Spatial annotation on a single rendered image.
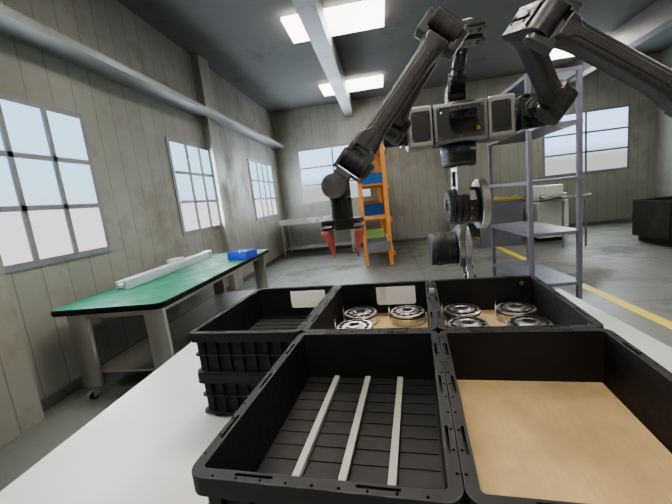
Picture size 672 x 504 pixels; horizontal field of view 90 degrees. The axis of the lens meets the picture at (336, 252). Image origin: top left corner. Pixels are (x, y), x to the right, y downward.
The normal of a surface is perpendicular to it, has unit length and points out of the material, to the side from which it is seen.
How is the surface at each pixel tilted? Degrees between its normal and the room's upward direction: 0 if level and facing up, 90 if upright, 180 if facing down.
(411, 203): 90
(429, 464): 0
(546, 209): 90
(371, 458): 0
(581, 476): 0
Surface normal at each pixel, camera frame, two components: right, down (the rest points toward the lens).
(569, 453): -0.11, -0.98
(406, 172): -0.13, 0.17
